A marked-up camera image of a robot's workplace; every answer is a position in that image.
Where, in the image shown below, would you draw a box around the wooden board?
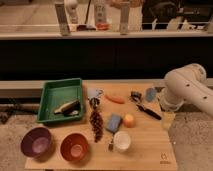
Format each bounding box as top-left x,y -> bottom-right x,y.
25,82 -> 177,171

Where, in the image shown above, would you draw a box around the orange ball fruit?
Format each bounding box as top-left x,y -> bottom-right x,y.
123,114 -> 135,128

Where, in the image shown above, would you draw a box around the bunch of dark grapes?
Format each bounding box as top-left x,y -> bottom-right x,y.
90,111 -> 103,142

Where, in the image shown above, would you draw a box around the orange carrot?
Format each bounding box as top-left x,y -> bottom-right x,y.
105,94 -> 125,104

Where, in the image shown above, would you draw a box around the person in background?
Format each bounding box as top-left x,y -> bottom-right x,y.
141,0 -> 183,30

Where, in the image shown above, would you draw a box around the light blue cup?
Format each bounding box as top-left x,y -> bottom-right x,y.
145,88 -> 157,102

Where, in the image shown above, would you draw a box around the green plastic tray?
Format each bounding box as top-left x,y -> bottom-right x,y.
37,78 -> 84,124

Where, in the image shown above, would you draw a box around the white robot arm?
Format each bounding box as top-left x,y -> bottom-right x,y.
158,63 -> 213,131

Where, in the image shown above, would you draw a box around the white cup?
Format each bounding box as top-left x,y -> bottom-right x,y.
113,131 -> 131,152

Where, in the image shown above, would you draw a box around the blue sponge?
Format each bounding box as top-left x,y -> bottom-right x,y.
106,114 -> 122,133

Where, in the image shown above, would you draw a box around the purple bowl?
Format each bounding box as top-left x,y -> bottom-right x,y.
20,127 -> 52,158

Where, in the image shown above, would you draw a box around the orange-red bowl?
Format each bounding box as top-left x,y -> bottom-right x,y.
60,133 -> 89,162

